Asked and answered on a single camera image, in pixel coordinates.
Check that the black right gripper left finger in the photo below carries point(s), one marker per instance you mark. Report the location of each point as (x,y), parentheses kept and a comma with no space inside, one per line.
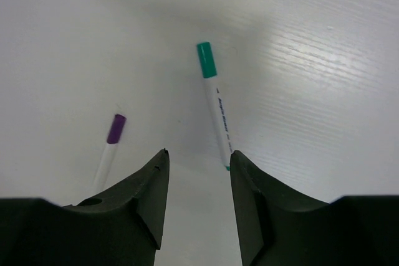
(122,225)

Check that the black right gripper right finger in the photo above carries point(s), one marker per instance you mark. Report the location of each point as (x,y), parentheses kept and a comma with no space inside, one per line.
(278,225)

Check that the purple cap white marker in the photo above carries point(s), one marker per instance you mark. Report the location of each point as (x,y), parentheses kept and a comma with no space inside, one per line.
(108,154)

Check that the teal cap white marker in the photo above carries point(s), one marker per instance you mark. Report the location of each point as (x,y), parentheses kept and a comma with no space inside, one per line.
(215,101)

